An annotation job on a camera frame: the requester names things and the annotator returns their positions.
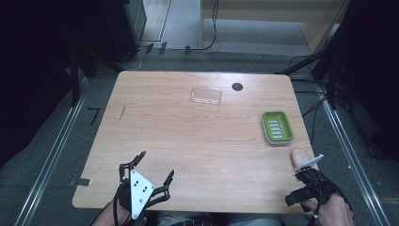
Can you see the peach soap bar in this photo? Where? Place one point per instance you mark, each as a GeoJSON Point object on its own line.
{"type": "Point", "coordinates": [299, 158]}

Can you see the black metal stand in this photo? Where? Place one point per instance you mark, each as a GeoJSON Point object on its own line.
{"type": "Point", "coordinates": [320, 59]}
{"type": "Point", "coordinates": [74, 78]}

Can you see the person's left hand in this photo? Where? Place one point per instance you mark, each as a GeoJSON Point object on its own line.
{"type": "Point", "coordinates": [113, 215]}

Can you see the black cabinet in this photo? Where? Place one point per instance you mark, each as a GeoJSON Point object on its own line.
{"type": "Point", "coordinates": [125, 28]}

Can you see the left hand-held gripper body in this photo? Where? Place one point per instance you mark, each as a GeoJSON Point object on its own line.
{"type": "Point", "coordinates": [138, 191]}

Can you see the metal floor rail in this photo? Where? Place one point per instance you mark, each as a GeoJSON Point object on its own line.
{"type": "Point", "coordinates": [354, 163]}
{"type": "Point", "coordinates": [50, 157]}

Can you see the green soap dish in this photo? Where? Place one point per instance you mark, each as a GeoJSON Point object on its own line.
{"type": "Point", "coordinates": [277, 127]}

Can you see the wooden shelf unit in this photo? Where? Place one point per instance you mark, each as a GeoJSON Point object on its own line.
{"type": "Point", "coordinates": [266, 19]}

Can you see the grey tape strip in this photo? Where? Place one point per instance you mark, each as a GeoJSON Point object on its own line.
{"type": "Point", "coordinates": [80, 181]}

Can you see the clear plastic box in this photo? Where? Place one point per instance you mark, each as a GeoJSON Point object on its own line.
{"type": "Point", "coordinates": [205, 96]}

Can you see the black table grommet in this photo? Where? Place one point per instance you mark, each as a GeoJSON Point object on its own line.
{"type": "Point", "coordinates": [237, 87]}

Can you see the person's right hand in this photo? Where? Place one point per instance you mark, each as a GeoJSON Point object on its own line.
{"type": "Point", "coordinates": [332, 212]}

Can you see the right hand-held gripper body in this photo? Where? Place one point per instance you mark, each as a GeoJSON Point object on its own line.
{"type": "Point", "coordinates": [316, 183]}

